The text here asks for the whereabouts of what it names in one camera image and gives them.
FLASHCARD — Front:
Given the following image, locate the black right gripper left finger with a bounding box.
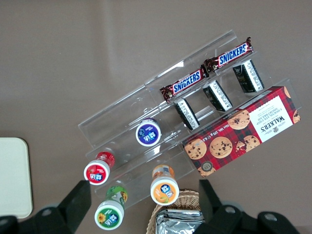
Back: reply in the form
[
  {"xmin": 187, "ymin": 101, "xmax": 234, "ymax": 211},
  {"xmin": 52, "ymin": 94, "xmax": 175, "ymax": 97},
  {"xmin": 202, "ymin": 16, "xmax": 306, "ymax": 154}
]
[{"xmin": 34, "ymin": 179, "xmax": 93, "ymax": 234}]

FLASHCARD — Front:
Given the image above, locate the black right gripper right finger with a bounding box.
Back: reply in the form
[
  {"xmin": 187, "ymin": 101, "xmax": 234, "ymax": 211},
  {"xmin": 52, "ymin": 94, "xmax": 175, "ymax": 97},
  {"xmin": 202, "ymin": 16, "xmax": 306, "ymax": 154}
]
[{"xmin": 198, "ymin": 179, "xmax": 244, "ymax": 234}]

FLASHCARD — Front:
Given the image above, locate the light wicker basket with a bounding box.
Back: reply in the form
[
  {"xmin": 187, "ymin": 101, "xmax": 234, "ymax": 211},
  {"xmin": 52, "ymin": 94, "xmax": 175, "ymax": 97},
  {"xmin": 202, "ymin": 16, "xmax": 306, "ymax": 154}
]
[{"xmin": 146, "ymin": 190, "xmax": 208, "ymax": 234}]

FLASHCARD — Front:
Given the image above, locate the beige plastic serving tray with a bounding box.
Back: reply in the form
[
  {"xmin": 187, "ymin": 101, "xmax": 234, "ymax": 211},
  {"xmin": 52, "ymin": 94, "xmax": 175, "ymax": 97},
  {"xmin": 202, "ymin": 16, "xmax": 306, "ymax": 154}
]
[{"xmin": 0, "ymin": 137, "xmax": 34, "ymax": 219}]

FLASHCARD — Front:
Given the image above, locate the stack of foil trays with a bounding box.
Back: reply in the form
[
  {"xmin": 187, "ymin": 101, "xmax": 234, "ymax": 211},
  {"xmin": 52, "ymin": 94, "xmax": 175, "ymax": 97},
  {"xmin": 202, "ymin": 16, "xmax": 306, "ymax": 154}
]
[{"xmin": 155, "ymin": 209, "xmax": 206, "ymax": 234}]

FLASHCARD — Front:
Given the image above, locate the green gum bottle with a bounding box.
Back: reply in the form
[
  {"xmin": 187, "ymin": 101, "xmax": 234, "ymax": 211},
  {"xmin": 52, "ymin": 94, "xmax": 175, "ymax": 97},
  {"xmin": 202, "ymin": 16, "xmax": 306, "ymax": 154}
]
[{"xmin": 94, "ymin": 186, "xmax": 128, "ymax": 231}]

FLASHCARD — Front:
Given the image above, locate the red gum bottle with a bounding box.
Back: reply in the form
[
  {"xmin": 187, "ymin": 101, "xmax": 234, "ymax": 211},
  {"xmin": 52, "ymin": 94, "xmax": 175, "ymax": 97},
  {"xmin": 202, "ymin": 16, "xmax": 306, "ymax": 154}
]
[{"xmin": 83, "ymin": 151, "xmax": 116, "ymax": 186}]

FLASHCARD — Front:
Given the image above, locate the orange gum bottle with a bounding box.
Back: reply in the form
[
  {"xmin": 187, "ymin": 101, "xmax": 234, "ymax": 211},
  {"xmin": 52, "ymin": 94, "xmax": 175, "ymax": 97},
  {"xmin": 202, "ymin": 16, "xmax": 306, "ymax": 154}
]
[{"xmin": 150, "ymin": 165, "xmax": 180, "ymax": 205}]

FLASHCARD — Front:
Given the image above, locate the red Walkers cookie box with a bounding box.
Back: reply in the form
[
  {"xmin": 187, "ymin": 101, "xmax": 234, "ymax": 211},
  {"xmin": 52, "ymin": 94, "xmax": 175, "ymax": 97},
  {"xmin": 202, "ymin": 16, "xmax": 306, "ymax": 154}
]
[{"xmin": 182, "ymin": 85, "xmax": 301, "ymax": 178}]

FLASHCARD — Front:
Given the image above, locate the small black white carton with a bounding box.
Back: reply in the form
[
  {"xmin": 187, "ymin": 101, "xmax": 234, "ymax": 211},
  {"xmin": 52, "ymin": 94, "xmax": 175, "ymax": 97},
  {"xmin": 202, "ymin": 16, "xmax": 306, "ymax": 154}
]
[
  {"xmin": 173, "ymin": 97, "xmax": 200, "ymax": 131},
  {"xmin": 232, "ymin": 59, "xmax": 265, "ymax": 93},
  {"xmin": 202, "ymin": 79, "xmax": 233, "ymax": 112}
]

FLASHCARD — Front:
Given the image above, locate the purple gum bottle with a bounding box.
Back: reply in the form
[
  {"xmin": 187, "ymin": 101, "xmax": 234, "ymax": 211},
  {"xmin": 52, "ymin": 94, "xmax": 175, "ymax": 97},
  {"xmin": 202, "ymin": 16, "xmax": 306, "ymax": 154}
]
[{"xmin": 135, "ymin": 118, "xmax": 161, "ymax": 147}]

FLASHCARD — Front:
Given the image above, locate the clear acrylic stepped display stand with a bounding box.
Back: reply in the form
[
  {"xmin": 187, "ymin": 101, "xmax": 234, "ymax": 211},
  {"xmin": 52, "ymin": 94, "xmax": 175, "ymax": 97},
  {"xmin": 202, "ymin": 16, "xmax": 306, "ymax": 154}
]
[{"xmin": 78, "ymin": 29, "xmax": 303, "ymax": 210}]

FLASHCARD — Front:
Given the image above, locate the Snickers chocolate bar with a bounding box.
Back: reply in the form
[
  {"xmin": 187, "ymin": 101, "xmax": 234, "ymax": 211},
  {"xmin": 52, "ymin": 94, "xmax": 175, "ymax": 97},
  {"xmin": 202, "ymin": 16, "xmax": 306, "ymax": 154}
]
[
  {"xmin": 159, "ymin": 69, "xmax": 210, "ymax": 103},
  {"xmin": 203, "ymin": 37, "xmax": 254, "ymax": 73}
]

